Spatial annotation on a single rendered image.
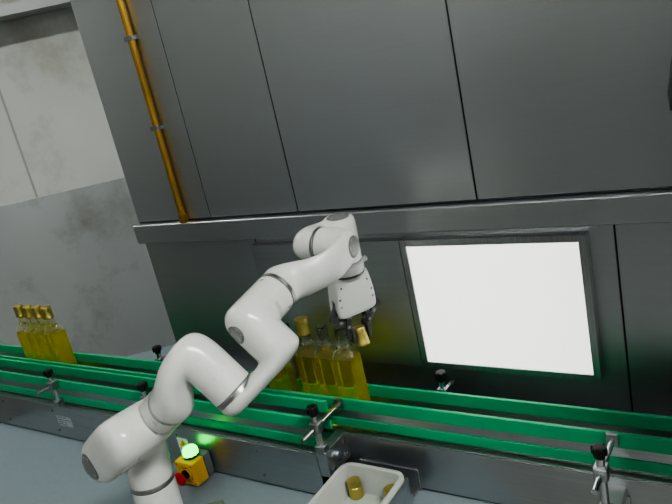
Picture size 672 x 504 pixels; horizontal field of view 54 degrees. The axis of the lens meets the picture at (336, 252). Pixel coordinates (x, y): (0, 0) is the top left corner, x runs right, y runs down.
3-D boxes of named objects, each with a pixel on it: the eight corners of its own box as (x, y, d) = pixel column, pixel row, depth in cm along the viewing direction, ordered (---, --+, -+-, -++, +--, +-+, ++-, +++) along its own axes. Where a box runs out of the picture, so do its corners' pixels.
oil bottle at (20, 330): (54, 371, 248) (28, 302, 240) (41, 378, 244) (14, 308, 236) (45, 369, 251) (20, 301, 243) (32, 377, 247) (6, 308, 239)
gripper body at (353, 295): (357, 255, 154) (365, 298, 158) (319, 270, 150) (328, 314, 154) (374, 264, 148) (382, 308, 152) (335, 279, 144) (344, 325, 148)
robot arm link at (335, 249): (265, 308, 133) (319, 250, 147) (317, 315, 126) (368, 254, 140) (251, 274, 129) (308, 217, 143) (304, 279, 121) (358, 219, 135)
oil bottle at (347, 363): (375, 415, 170) (358, 340, 164) (364, 427, 165) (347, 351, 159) (356, 413, 173) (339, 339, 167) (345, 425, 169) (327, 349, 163)
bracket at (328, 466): (353, 455, 167) (347, 431, 165) (333, 478, 159) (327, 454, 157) (341, 453, 169) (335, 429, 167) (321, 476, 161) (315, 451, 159)
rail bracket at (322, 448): (350, 427, 166) (340, 383, 163) (314, 468, 153) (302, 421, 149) (340, 425, 168) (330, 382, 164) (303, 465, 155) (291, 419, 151)
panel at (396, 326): (604, 375, 146) (588, 229, 137) (601, 382, 144) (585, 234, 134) (284, 349, 197) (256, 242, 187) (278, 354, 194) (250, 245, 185)
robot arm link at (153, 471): (186, 471, 143) (167, 406, 139) (136, 508, 134) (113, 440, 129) (160, 461, 149) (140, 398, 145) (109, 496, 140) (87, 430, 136)
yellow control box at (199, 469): (216, 472, 184) (209, 450, 182) (197, 489, 178) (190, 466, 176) (198, 468, 188) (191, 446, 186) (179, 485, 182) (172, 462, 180)
